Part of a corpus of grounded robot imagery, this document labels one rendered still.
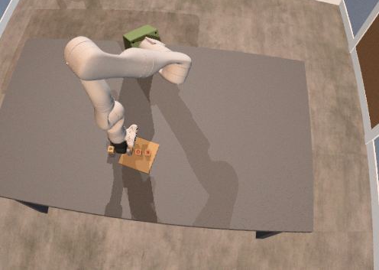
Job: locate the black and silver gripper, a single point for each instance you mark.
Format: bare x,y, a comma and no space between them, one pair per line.
129,136

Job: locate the orange square mat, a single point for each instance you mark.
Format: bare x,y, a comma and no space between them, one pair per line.
140,163

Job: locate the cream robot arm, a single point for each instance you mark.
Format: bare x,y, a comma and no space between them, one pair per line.
91,64

